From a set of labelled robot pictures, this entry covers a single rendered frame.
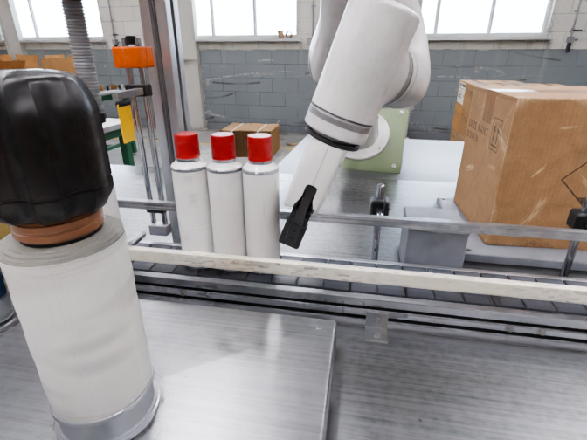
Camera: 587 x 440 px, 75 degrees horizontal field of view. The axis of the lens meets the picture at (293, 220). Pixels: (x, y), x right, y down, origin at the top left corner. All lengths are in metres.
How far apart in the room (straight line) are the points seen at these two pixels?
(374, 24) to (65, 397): 0.45
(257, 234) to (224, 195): 0.07
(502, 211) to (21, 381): 0.75
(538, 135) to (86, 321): 0.70
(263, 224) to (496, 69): 5.66
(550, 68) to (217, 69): 4.62
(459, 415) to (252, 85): 6.00
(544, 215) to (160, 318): 0.67
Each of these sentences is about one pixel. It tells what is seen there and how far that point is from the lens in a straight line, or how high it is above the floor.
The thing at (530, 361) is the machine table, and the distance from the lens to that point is 0.60.
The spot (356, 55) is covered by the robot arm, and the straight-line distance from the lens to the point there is 0.46.
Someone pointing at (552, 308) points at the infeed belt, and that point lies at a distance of 0.62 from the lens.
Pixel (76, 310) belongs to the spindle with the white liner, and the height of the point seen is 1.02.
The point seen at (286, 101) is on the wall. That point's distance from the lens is 6.15.
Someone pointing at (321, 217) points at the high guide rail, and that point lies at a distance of 0.59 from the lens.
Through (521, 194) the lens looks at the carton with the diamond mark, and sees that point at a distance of 0.80.
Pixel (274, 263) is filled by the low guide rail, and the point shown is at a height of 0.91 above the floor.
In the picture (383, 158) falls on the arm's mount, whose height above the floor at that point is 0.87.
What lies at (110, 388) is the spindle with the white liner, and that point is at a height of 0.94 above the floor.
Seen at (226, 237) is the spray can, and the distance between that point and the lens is 0.57.
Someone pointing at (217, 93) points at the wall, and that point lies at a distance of 6.51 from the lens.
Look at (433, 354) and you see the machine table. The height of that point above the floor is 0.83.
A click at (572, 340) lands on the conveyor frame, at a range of 0.64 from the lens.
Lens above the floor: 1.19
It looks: 24 degrees down
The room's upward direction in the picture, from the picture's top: straight up
